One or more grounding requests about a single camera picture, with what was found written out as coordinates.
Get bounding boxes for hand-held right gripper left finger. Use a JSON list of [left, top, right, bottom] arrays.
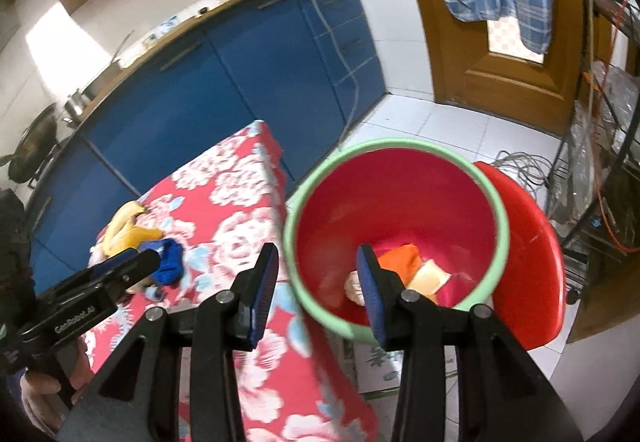
[[57, 242, 281, 442]]

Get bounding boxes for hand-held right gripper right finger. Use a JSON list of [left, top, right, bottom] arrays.
[[356, 245, 583, 442]]

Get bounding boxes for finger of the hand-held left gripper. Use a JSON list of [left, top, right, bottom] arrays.
[[85, 248, 161, 304]]

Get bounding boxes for white plastic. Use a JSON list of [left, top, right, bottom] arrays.
[[345, 271, 368, 307]]

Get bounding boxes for small yellow foam fruit net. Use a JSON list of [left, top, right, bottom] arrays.
[[107, 225, 165, 257]]

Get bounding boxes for cream sponge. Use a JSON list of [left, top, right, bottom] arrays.
[[410, 259, 452, 297]]

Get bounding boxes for red bucket with green rim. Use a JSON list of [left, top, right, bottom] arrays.
[[282, 137, 511, 345]]

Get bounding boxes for person's left hand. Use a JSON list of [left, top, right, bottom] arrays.
[[22, 337, 96, 438]]

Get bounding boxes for yellow banana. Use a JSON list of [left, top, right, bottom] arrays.
[[102, 201, 147, 255]]

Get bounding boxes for red floral tablecloth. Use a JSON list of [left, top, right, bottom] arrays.
[[82, 119, 378, 442]]

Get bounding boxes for black wok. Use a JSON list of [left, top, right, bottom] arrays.
[[0, 103, 60, 183]]

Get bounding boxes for red plastic chair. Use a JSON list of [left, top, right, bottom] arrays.
[[472, 161, 568, 350]]

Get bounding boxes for steel kettle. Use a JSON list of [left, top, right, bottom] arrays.
[[62, 87, 96, 123]]

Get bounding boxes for blue kitchen base cabinets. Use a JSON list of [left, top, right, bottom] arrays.
[[25, 0, 388, 273]]

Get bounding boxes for wooden door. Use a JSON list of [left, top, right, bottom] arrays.
[[390, 0, 613, 135]]

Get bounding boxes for steel long-handled pan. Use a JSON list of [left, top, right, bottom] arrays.
[[82, 30, 136, 98]]

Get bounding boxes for grey coiled cable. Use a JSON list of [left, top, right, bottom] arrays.
[[492, 149, 556, 188]]

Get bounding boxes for white power cable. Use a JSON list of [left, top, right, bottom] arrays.
[[267, 0, 361, 150]]

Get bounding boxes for metal wire rack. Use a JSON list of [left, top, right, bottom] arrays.
[[545, 0, 640, 303]]

